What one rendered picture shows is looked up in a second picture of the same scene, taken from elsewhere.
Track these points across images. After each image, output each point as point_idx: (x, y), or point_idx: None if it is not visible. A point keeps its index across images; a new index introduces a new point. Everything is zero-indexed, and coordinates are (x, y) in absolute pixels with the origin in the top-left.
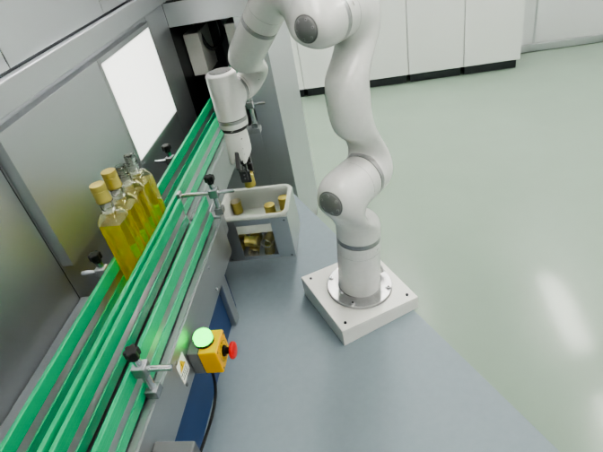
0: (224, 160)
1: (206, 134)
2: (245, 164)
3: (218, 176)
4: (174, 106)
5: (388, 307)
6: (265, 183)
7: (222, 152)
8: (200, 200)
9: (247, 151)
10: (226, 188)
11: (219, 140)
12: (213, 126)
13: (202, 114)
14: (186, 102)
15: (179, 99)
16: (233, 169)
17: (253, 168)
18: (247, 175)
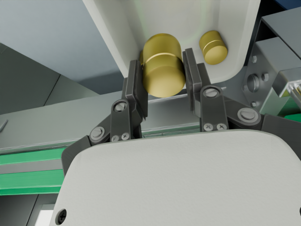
0: (57, 126)
1: (55, 186)
2: (227, 120)
3: (97, 119)
4: (39, 218)
5: None
6: (4, 65)
7: (50, 140)
8: (198, 121)
9: (215, 202)
10: (43, 94)
11: (32, 154)
12: (27, 184)
13: (13, 193)
14: (9, 197)
15: (17, 210)
16: (45, 106)
17: (1, 86)
18: (204, 76)
